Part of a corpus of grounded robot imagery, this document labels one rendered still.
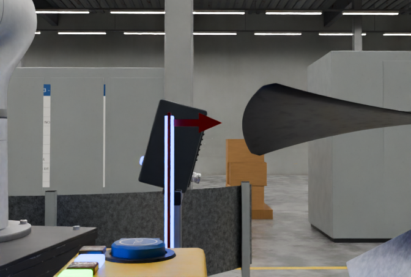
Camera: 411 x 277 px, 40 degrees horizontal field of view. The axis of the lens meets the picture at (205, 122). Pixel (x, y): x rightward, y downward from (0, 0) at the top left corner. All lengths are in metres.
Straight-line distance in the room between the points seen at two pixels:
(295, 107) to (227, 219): 2.11
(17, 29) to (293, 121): 0.50
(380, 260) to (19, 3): 0.67
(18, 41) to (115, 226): 1.52
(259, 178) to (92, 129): 3.08
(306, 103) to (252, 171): 8.12
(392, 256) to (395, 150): 6.28
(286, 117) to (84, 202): 1.75
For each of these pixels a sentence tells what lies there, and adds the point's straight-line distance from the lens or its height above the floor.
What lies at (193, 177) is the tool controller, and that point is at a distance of 1.28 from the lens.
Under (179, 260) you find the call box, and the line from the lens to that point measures 0.42.
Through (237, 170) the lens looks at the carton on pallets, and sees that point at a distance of 8.72.
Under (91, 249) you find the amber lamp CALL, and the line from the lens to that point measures 0.43.
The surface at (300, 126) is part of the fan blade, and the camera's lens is 0.72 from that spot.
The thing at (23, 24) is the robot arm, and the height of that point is 1.35.
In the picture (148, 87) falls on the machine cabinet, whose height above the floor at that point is 1.82.
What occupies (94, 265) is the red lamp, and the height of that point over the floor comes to 1.08.
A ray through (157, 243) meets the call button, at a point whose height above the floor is 1.08.
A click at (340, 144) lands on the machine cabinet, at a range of 6.80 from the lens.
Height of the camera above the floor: 1.16
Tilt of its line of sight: 2 degrees up
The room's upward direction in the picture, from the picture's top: straight up
